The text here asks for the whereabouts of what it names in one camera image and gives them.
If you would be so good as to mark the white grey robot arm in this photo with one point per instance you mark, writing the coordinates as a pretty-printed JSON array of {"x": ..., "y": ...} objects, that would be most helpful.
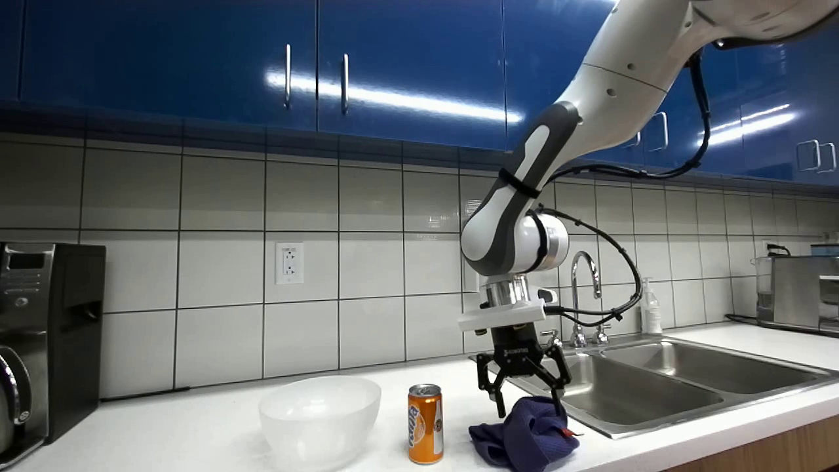
[{"x": 620, "y": 84}]

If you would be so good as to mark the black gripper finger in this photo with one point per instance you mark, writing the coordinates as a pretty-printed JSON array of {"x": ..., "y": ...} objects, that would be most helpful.
[
  {"x": 491, "y": 381},
  {"x": 554, "y": 372}
]

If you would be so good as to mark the stainless steel double sink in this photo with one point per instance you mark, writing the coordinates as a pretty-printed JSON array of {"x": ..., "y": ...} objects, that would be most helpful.
[{"x": 664, "y": 381}]

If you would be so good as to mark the stainless steel toaster appliance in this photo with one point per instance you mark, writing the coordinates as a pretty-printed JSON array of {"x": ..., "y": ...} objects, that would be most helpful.
[{"x": 798, "y": 292}]

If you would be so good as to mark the clear soap bottle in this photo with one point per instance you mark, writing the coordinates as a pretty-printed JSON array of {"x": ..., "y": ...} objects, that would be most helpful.
[{"x": 652, "y": 314}]

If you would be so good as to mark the translucent white plastic bowl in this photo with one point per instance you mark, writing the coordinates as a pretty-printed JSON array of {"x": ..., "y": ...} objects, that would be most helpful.
[{"x": 321, "y": 423}]

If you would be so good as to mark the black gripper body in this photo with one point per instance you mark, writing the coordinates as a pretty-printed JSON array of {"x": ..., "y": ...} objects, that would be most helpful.
[{"x": 515, "y": 345}]

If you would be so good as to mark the chrome sink faucet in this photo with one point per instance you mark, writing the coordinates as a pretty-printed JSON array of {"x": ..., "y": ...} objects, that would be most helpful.
[{"x": 587, "y": 276}]

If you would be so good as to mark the black coffee machine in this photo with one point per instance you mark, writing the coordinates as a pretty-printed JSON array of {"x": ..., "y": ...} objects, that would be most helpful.
[{"x": 51, "y": 342}]

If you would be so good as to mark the dark blue waffle towel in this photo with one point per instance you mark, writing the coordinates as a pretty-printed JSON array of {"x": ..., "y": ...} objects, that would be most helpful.
[{"x": 532, "y": 438}]

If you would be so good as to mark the orange soda can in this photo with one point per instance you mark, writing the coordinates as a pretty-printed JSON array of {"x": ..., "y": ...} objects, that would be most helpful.
[{"x": 425, "y": 423}]

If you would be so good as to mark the white wall outlet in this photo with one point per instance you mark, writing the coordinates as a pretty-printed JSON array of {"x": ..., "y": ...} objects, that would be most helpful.
[{"x": 289, "y": 263}]

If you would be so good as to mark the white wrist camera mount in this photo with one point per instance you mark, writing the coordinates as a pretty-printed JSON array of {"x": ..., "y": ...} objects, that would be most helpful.
[{"x": 507, "y": 300}]

